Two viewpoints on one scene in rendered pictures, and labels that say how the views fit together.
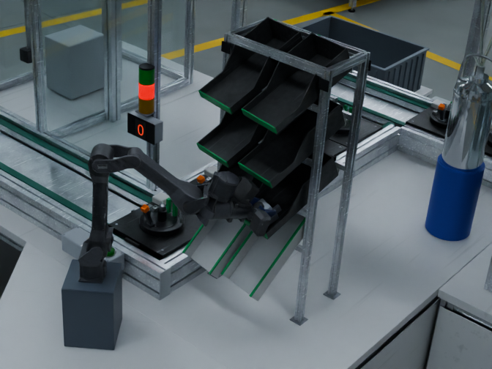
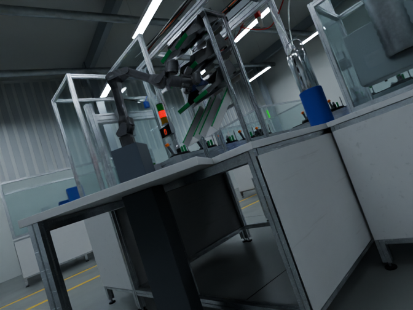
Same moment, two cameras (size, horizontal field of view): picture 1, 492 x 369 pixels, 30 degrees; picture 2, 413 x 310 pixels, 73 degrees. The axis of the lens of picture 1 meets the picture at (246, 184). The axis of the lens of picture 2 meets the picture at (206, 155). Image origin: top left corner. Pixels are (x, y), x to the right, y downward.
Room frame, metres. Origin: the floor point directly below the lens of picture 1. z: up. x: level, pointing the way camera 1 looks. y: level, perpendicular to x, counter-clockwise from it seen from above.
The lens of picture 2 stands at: (0.68, -0.15, 0.78)
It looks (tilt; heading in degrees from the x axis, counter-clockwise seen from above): 5 degrees up; 8
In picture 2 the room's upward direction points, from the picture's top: 19 degrees counter-clockwise
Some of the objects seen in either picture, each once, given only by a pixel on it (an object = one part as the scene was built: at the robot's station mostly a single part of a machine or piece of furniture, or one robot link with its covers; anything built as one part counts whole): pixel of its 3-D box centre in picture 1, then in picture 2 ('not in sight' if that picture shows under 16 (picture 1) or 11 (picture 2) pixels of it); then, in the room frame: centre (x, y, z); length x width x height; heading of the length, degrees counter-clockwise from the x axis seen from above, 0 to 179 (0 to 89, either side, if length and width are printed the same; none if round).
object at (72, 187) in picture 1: (102, 201); not in sight; (2.62, 0.48, 0.91); 0.84 x 0.28 x 0.10; 52
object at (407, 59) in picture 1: (353, 61); not in sight; (4.42, -0.51, 0.73); 0.62 x 0.42 x 0.23; 52
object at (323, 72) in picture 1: (284, 172); (216, 90); (2.30, -0.11, 1.26); 0.36 x 0.21 x 0.80; 52
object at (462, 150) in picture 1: (471, 110); (300, 65); (2.69, -0.71, 1.32); 0.14 x 0.14 x 0.38
